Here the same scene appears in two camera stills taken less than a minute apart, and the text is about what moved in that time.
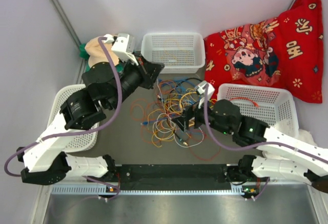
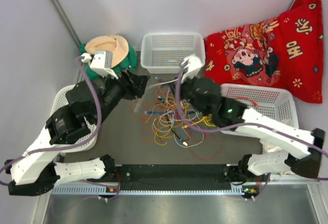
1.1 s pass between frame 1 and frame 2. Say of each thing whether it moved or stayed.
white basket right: stayed
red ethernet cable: stayed
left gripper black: moved
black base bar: stayed
